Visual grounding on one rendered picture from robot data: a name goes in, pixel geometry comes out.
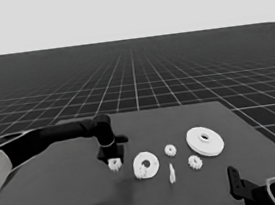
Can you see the small white toothed gear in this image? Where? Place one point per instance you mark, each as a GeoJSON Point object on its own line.
{"type": "Point", "coordinates": [112, 166]}
{"type": "Point", "coordinates": [138, 173]}
{"type": "Point", "coordinates": [167, 151]}
{"type": "Point", "coordinates": [191, 163]}

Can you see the small white T-shaped piece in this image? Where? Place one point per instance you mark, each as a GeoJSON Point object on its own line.
{"type": "Point", "coordinates": [172, 177]}

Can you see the large thick white disc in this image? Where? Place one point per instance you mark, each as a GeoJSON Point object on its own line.
{"type": "Point", "coordinates": [196, 145]}

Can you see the white round carrier with pins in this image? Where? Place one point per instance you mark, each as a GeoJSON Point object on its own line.
{"type": "Point", "coordinates": [153, 167]}

